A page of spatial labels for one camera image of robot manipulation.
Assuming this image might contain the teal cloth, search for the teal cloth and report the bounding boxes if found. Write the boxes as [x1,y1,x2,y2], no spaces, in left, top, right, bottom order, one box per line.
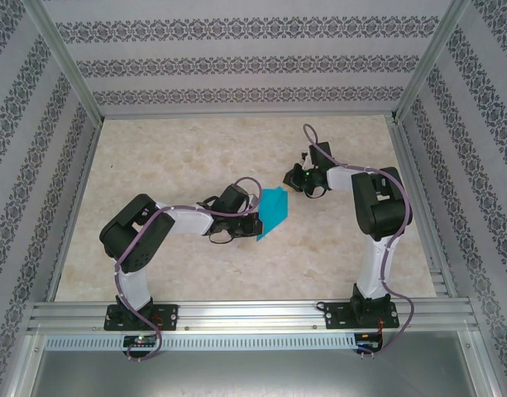
[255,186,290,243]

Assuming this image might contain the grey metal sheet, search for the grey metal sheet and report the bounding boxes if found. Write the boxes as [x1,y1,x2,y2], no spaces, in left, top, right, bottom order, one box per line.
[12,330,499,397]

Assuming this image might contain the aluminium table edge rail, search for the aluminium table edge rail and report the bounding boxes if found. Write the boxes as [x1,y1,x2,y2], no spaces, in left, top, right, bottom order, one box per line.
[98,109,399,122]
[386,115,459,299]
[45,118,104,302]

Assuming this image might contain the wide aluminium mounting rail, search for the wide aluminium mounting rail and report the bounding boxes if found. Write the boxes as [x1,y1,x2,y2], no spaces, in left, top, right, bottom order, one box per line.
[26,299,481,334]

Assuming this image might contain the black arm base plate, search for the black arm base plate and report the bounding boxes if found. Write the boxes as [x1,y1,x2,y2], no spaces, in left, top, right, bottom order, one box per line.
[314,301,400,331]
[103,303,179,332]

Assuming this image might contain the slotted grey cable duct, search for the slotted grey cable duct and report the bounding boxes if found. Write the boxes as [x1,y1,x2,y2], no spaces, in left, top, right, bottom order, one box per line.
[43,333,358,352]

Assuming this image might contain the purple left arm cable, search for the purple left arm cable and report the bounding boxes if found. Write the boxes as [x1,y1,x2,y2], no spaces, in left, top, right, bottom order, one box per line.
[112,176,264,363]

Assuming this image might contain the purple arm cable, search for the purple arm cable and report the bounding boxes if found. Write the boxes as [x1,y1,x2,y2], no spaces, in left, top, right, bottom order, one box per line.
[302,122,416,360]
[112,176,264,363]

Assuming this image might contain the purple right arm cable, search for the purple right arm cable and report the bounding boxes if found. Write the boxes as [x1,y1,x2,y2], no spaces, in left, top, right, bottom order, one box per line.
[302,122,416,360]

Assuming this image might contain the aluminium frame post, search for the aluminium frame post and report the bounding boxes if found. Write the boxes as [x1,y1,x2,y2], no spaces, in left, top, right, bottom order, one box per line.
[395,0,471,122]
[22,0,104,122]

